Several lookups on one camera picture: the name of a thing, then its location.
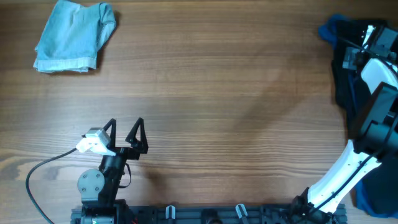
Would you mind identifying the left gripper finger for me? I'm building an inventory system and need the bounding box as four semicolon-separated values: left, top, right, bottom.
125;118;147;149
101;118;117;149

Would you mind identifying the black garment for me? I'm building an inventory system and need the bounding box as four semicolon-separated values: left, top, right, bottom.
331;19;389;129

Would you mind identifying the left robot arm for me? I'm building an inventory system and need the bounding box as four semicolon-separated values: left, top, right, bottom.
70;118;149;224

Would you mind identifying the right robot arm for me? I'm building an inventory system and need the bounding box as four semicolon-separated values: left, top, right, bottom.
289;46;397;223

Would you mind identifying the bright blue garment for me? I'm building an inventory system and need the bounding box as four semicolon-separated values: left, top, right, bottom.
318;14;349;49

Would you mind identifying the light blue folded cloth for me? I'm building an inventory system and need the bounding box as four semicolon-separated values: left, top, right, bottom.
33;1;117;73

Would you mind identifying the navy blue garment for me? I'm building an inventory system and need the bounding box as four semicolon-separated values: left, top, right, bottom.
354;173;397;218

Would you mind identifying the right black cable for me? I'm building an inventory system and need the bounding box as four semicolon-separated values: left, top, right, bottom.
310;37;398;215

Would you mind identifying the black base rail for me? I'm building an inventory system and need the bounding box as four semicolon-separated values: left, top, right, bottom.
70;203;346;224

